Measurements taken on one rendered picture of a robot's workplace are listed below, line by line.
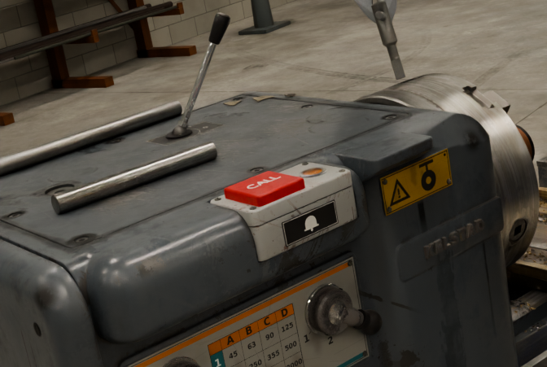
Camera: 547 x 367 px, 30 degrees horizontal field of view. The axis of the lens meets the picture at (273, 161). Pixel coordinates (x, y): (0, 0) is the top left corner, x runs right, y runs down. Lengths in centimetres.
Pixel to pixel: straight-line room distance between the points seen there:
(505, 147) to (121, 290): 66
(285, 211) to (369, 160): 13
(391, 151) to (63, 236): 35
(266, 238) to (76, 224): 20
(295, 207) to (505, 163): 47
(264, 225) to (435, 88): 52
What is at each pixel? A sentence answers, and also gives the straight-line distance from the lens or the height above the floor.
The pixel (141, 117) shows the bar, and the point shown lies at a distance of 141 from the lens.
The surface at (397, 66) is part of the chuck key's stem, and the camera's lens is 150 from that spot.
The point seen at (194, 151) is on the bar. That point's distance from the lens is 117.
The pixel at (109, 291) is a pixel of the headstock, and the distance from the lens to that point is 93.
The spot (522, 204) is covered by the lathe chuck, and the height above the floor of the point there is 107.
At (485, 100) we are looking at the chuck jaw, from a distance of 146.
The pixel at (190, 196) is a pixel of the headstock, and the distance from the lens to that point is 107.
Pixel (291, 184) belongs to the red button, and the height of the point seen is 127.
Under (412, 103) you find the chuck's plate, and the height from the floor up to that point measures 123.
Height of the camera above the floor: 157
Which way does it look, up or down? 16 degrees down
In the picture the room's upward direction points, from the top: 10 degrees counter-clockwise
